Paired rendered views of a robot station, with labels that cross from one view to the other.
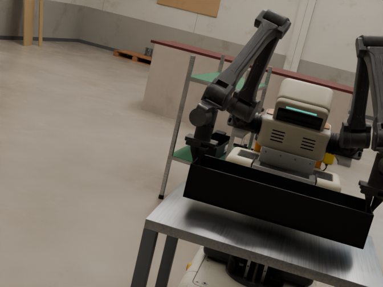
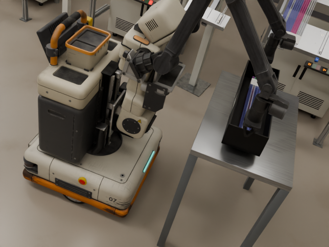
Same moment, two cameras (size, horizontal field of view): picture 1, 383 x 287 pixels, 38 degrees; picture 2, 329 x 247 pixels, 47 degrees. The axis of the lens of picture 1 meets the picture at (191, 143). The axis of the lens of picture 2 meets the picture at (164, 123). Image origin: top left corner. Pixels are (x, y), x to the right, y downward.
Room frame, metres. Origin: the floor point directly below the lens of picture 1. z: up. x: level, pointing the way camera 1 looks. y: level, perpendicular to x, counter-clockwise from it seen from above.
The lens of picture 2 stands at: (2.15, 1.16, 1.92)
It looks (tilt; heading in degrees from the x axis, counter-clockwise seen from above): 41 degrees down; 268
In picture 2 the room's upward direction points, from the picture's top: 15 degrees clockwise
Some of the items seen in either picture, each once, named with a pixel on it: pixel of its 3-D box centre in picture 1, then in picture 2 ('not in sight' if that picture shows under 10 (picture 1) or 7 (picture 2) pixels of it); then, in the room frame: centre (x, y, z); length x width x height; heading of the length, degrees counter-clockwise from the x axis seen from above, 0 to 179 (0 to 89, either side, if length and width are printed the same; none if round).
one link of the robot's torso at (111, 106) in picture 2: not in sight; (133, 111); (2.29, -0.47, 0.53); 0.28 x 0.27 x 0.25; 80
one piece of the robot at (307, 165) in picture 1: (281, 179); (162, 79); (2.18, -0.39, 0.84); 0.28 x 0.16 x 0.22; 80
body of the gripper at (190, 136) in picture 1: (203, 133); (255, 114); (1.78, -0.03, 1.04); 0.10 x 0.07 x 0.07; 80
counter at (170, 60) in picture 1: (245, 98); not in sight; (7.37, -0.56, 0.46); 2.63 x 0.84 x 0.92; 74
